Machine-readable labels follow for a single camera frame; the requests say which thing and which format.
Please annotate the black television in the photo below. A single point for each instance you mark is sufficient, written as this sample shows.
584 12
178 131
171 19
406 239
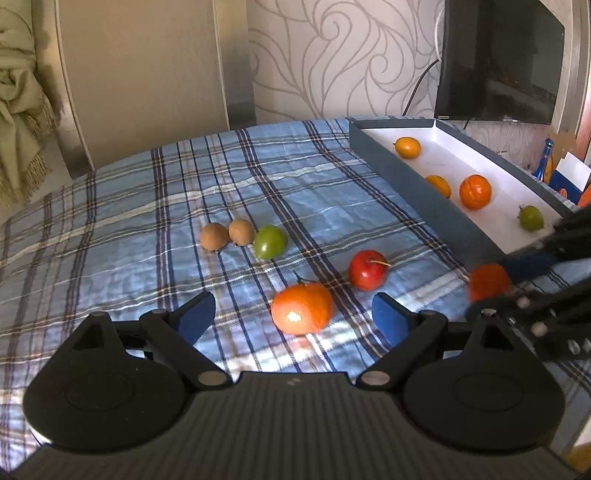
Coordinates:
501 61

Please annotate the green round fruit on cloth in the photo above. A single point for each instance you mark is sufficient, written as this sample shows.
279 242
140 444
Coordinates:
270 242

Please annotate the beige radiator panel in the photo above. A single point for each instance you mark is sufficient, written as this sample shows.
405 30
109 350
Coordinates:
125 77

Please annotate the brown kiwi left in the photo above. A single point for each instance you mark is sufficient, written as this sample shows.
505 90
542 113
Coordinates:
213 237

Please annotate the green fruit in tray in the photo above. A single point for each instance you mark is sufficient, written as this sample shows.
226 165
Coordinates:
530 218

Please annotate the large orange with stem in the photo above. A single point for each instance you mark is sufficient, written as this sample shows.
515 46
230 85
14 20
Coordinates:
303 308

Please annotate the small orange tangerine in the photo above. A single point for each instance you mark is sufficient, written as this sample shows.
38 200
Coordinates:
440 184

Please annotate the orange fruit in tray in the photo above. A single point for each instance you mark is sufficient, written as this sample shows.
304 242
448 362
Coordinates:
408 147

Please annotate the green fringed curtain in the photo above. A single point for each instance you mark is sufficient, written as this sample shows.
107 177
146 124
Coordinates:
27 116

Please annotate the white tray with grey rim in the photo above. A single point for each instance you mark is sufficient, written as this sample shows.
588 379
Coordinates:
474 236

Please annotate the brown kiwi right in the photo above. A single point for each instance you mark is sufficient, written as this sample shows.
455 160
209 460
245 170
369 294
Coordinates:
241 232

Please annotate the blue bottle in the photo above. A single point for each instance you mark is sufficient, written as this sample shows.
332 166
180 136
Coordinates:
539 172

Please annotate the brown kiwi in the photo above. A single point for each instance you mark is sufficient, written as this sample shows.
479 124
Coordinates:
241 232
213 237

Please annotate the red apple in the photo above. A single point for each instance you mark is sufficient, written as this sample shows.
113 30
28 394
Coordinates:
488 281
368 270

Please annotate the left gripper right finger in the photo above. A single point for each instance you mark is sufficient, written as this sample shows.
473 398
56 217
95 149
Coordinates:
429 350

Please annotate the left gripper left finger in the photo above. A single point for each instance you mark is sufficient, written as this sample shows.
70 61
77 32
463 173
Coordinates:
156 350

